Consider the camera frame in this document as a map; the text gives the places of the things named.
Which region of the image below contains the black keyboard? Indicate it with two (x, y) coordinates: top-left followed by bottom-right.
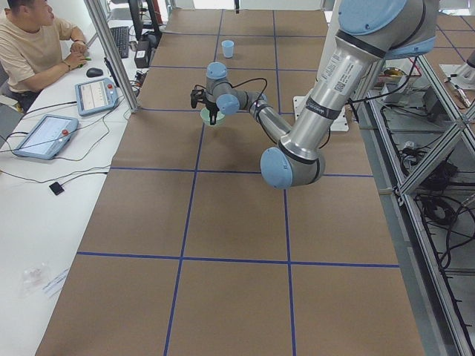
(109, 26), (129, 59)

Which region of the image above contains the clear plastic bag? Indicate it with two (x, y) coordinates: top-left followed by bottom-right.
(19, 262), (50, 297)

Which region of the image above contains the far blue teach pendant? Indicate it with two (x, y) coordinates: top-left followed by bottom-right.
(74, 78), (119, 116)

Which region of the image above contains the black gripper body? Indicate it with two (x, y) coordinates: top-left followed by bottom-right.
(206, 102), (219, 113)

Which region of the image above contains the blue teach pendant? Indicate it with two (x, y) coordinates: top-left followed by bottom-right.
(74, 78), (119, 116)
(13, 114), (79, 160)

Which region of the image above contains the seated person beige shirt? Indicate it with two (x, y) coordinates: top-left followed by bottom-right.
(1, 1), (88, 112)

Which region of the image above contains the pale green ceramic bowl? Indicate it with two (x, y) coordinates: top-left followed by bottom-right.
(200, 108), (226, 128)

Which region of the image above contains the aluminium frame post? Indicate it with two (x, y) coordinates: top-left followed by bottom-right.
(84, 0), (140, 113)

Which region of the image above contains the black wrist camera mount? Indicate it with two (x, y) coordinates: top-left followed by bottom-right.
(190, 85), (207, 109)

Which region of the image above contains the green clamp tool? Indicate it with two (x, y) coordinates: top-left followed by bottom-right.
(78, 57), (92, 68)

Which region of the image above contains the small black square puck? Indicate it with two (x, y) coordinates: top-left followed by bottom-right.
(49, 182), (65, 196)

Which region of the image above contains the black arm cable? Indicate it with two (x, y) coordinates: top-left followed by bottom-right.
(229, 55), (416, 149)

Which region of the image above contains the black rectangular box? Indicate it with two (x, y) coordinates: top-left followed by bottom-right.
(134, 41), (152, 69)

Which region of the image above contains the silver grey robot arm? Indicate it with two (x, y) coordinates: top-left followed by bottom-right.
(191, 1), (439, 189)

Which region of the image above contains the dark computer mouse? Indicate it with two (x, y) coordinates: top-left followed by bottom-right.
(86, 67), (103, 78)

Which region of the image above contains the near blue teach pendant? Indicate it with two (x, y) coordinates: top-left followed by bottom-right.
(13, 114), (79, 160)

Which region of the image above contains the white pedestal column base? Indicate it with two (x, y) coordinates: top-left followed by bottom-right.
(292, 0), (374, 132)

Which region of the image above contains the light blue plastic cup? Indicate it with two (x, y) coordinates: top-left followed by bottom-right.
(221, 40), (235, 59)

